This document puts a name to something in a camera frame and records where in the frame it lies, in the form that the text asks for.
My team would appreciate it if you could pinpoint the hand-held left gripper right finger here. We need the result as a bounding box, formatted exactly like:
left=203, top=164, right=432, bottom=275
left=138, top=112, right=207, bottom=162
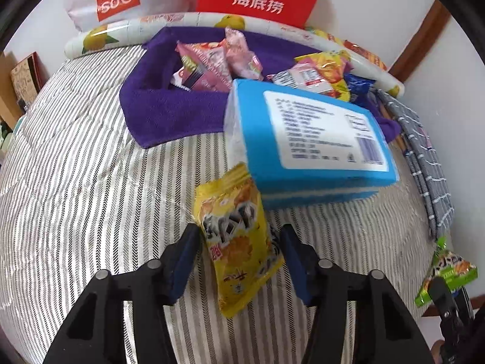
left=278, top=223, right=430, bottom=364

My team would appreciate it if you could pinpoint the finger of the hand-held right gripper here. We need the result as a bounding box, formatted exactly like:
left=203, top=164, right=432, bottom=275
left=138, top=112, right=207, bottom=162
left=457, top=284, right=476, bottom=317
left=427, top=276, right=457, bottom=317

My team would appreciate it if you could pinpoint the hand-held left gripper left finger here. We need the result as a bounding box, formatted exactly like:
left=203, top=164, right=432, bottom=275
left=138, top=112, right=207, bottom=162
left=42, top=223, right=201, bottom=364

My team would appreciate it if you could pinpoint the green snack packet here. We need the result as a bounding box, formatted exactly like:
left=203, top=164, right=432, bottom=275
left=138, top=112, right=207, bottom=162
left=415, top=236, right=479, bottom=308

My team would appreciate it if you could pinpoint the pink patterned snack packet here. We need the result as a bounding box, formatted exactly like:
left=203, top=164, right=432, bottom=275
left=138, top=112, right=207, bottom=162
left=175, top=41, right=232, bottom=92

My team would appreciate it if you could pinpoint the blue tissue pack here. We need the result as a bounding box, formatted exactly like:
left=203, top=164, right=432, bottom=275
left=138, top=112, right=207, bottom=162
left=223, top=79, right=400, bottom=211

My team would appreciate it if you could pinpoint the grey checked cloth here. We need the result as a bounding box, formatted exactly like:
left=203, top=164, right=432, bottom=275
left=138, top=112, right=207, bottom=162
left=373, top=87, right=455, bottom=239

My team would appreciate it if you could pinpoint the purple towel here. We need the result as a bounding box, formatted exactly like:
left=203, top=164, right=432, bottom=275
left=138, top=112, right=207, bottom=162
left=119, top=26, right=402, bottom=149

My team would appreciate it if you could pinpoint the white packet red label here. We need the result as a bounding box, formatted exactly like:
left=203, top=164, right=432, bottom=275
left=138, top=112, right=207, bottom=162
left=267, top=64, right=342, bottom=97

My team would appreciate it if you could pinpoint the blue snack packet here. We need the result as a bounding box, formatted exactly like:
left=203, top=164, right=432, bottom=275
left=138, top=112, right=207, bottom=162
left=343, top=72, right=377, bottom=105

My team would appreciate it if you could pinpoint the yellow pink fries snack packet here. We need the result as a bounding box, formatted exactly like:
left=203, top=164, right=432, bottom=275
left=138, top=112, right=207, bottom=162
left=295, top=50, right=351, bottom=102

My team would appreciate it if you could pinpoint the orange snack packet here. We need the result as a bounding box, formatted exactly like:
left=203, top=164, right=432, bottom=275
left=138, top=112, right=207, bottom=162
left=303, top=26, right=389, bottom=72

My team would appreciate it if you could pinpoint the rolled fruit print mat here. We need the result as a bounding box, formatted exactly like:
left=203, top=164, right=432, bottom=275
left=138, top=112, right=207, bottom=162
left=64, top=12, right=405, bottom=97

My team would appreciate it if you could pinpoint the brown cardboard box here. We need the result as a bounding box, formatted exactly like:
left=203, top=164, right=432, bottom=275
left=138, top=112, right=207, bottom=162
left=0, top=51, right=48, bottom=130

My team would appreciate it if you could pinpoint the wooden door frame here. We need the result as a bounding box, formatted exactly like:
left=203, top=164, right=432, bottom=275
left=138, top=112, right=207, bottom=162
left=388, top=0, right=451, bottom=84

